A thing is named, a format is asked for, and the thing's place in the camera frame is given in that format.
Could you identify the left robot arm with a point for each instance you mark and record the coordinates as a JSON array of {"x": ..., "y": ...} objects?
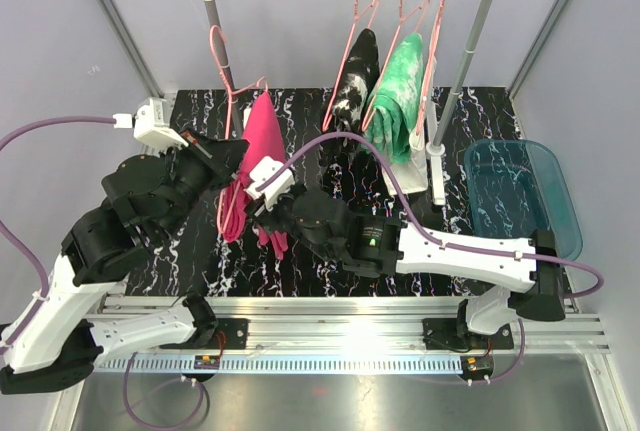
[{"x": 148, "y": 198}]

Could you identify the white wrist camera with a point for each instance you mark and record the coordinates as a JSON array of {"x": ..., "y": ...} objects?
[
  {"x": 150, "y": 126},
  {"x": 269, "y": 179}
]

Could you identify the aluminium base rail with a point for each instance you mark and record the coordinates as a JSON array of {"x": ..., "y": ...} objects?
[{"x": 385, "y": 325}]

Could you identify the blue plastic basket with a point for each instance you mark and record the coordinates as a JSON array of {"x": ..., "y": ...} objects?
[{"x": 516, "y": 187}]

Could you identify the right aluminium corner post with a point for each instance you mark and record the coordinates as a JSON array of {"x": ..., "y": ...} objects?
[{"x": 538, "y": 45}]

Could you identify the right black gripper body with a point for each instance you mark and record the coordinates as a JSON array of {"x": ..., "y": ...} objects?
[{"x": 281, "y": 217}]

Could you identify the black white tie-dye trousers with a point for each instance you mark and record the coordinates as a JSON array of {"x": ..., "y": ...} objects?
[{"x": 359, "y": 75}]

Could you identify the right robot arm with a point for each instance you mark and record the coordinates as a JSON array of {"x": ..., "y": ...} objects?
[{"x": 525, "y": 282}]

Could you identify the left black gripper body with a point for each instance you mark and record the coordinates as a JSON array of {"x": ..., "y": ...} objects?
[{"x": 216, "y": 170}]

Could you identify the white slotted cable duct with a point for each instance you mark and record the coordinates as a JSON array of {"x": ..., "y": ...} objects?
[{"x": 286, "y": 364}]

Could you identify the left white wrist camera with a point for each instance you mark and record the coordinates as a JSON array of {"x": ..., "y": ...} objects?
[{"x": 150, "y": 126}]

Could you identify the aluminium corner post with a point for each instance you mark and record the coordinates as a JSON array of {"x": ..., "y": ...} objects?
[
  {"x": 130, "y": 48},
  {"x": 538, "y": 45}
]

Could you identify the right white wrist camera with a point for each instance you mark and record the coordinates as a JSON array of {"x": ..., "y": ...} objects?
[{"x": 269, "y": 179}]

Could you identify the green tie-dye trousers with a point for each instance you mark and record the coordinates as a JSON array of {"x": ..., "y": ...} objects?
[{"x": 397, "y": 100}]

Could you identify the left aluminium corner post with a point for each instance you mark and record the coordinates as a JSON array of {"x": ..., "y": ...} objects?
[{"x": 130, "y": 48}]

